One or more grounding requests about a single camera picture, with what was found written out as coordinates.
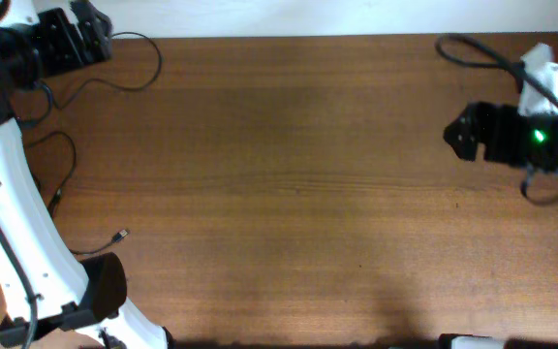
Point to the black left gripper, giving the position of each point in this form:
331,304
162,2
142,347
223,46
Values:
87,37

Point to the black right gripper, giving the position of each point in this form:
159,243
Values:
479,134

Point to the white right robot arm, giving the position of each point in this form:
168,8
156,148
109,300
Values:
468,52

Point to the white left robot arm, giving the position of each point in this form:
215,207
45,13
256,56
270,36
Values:
45,287

